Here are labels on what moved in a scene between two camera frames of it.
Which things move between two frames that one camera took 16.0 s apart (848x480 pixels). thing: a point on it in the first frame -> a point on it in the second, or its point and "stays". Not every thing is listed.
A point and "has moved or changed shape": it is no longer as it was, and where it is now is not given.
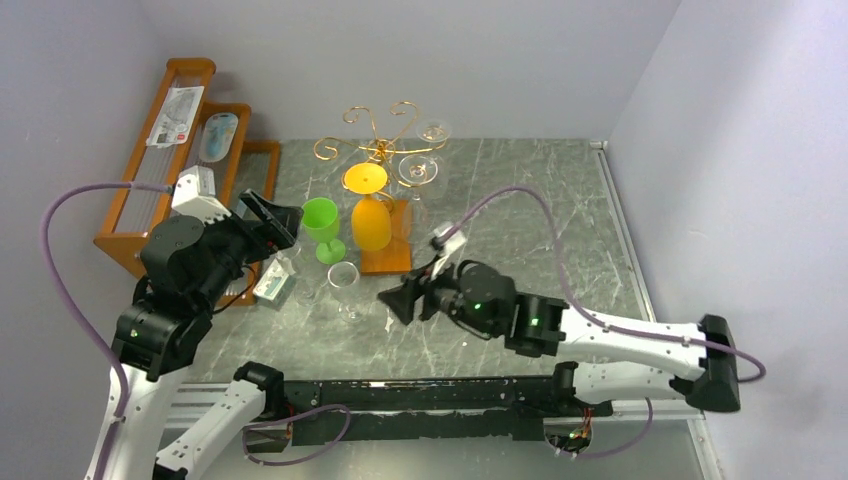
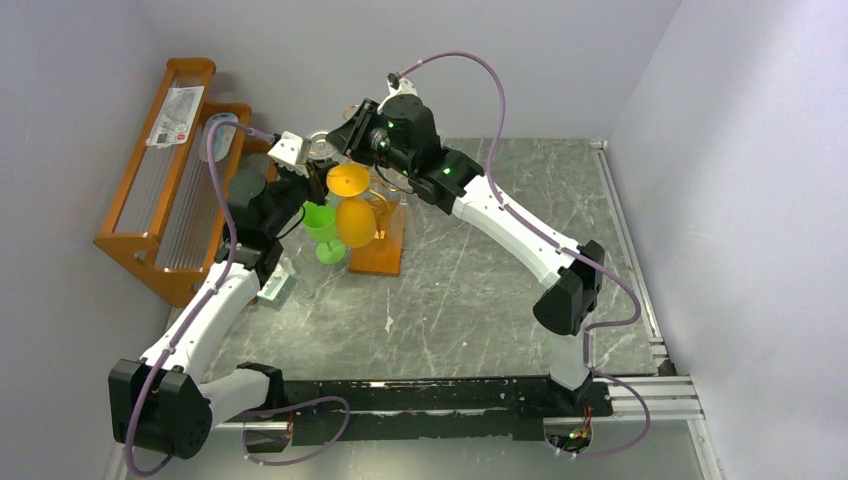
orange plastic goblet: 371,223 has moved or changed shape
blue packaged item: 217,135 stays
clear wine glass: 344,278 -> 318,146
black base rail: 355,410 stays
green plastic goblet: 320,219 stays
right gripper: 428,298 -> 350,139
